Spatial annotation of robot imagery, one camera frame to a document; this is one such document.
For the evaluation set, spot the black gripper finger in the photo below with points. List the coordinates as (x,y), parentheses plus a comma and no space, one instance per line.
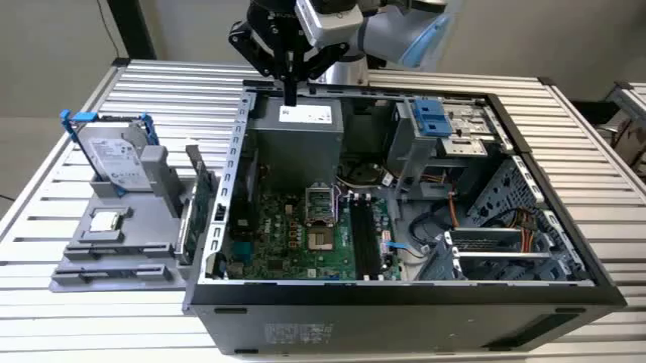
(252,53)
(323,62)

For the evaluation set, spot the grey plastic parts rack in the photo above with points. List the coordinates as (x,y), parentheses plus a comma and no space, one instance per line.
(145,211)

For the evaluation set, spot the black open PC case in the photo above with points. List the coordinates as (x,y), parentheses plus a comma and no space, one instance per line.
(352,325)

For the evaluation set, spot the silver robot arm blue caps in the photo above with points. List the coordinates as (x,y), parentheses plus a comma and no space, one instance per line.
(383,34)

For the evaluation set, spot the aluminium side table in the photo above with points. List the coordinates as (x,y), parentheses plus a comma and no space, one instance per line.
(623,94)

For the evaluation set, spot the silver CPU chip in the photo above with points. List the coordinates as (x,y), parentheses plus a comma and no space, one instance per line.
(105,221)

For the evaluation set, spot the hard disk in blue carrier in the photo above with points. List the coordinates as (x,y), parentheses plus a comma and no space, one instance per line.
(113,155)

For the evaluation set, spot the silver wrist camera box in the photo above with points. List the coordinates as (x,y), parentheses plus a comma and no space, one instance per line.
(328,22)

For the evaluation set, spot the green graphics card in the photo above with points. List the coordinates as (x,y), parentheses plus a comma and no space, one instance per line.
(199,211)

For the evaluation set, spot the black upright post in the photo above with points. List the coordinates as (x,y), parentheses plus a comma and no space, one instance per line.
(133,30)

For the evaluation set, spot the CPU socket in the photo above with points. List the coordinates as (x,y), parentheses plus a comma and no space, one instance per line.
(322,239)

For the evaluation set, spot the round black fan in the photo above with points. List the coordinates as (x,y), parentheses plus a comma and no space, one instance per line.
(364,174)

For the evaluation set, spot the green motherboard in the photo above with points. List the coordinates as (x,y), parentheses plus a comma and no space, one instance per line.
(275,261)

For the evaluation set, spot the blue plastic drive latch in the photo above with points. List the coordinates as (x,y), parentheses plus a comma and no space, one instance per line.
(428,117)

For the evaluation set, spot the grey metal drive cage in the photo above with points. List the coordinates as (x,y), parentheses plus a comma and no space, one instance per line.
(403,151)

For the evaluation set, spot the metal disk bay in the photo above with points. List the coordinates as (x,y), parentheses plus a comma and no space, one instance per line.
(487,239)

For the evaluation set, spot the grey power supply unit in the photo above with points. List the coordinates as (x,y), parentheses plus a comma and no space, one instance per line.
(292,151)

